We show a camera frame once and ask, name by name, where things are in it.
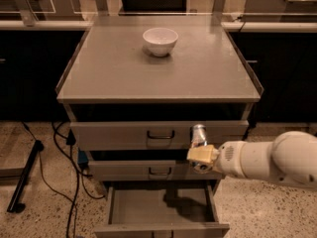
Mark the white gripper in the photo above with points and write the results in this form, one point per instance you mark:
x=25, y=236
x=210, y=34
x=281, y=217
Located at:
x=229, y=160

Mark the grey middle drawer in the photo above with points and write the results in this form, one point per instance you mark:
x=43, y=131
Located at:
x=147, y=170

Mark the grey drawer cabinet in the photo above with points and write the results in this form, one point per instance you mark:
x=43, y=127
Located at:
x=114, y=78

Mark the grey top drawer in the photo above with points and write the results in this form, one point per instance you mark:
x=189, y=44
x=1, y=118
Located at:
x=166, y=135

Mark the black metal stand leg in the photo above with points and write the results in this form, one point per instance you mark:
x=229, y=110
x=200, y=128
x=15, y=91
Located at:
x=15, y=205

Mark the grey bottom drawer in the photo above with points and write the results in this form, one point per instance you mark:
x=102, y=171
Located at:
x=161, y=210

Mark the white ceramic bowl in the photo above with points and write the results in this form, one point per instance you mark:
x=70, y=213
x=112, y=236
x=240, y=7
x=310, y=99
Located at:
x=160, y=41

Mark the blue box behind cabinet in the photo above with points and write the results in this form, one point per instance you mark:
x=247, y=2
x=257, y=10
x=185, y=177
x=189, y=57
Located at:
x=82, y=159

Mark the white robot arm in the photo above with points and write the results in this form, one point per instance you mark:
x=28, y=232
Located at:
x=289, y=160

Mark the grey drawer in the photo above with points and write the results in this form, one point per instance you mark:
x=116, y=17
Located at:
x=166, y=135
x=161, y=210
x=147, y=170

